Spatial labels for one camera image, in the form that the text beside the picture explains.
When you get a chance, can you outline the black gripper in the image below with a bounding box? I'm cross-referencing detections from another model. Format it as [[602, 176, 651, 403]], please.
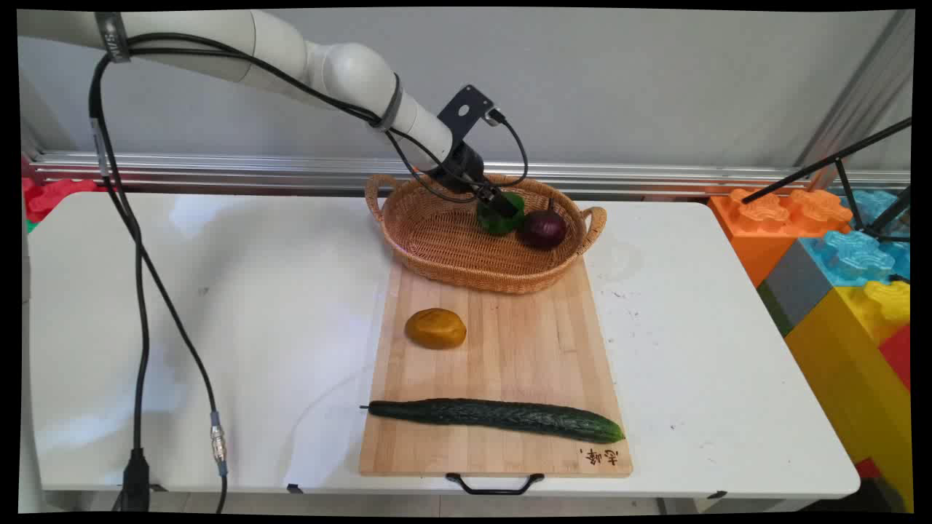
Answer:
[[435, 143, 520, 219]]

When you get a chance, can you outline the yellow-brown potato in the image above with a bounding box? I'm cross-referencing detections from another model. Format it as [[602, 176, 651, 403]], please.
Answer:
[[405, 308, 467, 351]]

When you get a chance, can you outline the green bell pepper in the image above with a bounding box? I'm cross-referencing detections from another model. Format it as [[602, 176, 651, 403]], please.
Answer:
[[476, 191, 526, 237]]

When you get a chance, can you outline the dark red onion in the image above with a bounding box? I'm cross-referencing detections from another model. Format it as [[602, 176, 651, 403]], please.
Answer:
[[518, 198, 569, 251]]

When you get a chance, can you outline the woven wicker basket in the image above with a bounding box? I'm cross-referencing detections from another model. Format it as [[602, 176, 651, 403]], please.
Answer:
[[364, 172, 608, 295]]

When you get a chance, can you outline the wooden cutting board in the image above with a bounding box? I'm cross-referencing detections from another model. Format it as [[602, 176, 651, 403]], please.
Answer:
[[358, 255, 633, 479]]

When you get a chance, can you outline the long dark green cucumber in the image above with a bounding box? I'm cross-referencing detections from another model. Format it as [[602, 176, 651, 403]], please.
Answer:
[[360, 397, 626, 445]]

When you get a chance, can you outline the orange toy building block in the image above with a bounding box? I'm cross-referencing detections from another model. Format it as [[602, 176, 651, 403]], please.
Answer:
[[708, 188, 854, 288]]

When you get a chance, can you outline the black tripod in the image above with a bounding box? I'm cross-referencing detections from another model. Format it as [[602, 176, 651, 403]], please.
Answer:
[[741, 116, 912, 245]]

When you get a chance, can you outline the grey toy building block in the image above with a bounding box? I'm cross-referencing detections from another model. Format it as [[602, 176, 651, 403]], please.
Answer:
[[757, 240, 834, 337]]

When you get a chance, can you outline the blue toy building block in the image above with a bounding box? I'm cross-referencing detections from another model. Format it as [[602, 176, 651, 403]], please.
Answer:
[[797, 191, 911, 288]]

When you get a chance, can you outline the yellow toy building block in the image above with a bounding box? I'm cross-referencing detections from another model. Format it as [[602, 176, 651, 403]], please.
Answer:
[[785, 280, 915, 510]]

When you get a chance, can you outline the thin black camera cable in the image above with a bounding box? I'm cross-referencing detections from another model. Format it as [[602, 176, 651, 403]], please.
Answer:
[[477, 116, 530, 190]]

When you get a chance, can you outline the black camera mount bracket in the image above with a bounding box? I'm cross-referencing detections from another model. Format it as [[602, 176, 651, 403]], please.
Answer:
[[437, 85, 497, 146]]

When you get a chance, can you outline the plain grey cable strap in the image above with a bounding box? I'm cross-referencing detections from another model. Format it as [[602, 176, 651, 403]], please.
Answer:
[[369, 73, 404, 132]]

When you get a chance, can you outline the black cable bundle along arm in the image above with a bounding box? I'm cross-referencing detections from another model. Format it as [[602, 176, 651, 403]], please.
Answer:
[[124, 33, 478, 205]]

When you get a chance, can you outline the aluminium rail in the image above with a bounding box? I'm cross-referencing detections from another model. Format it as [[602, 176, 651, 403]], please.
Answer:
[[25, 151, 911, 199]]

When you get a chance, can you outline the black cutting board handle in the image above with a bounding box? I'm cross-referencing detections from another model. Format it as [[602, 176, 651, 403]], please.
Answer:
[[446, 472, 545, 496]]

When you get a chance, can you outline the black cable with metal connector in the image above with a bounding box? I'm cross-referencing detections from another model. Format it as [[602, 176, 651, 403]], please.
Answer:
[[89, 116, 231, 514]]

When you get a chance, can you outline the thick black power cable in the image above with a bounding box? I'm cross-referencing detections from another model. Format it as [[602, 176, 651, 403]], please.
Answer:
[[87, 55, 154, 512]]

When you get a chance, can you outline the aluminium frame post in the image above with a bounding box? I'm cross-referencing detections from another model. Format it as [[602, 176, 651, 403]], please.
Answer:
[[794, 11, 915, 191]]

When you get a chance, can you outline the grey labelled cable strap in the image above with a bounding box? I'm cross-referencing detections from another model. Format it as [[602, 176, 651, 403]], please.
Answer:
[[95, 12, 133, 64]]

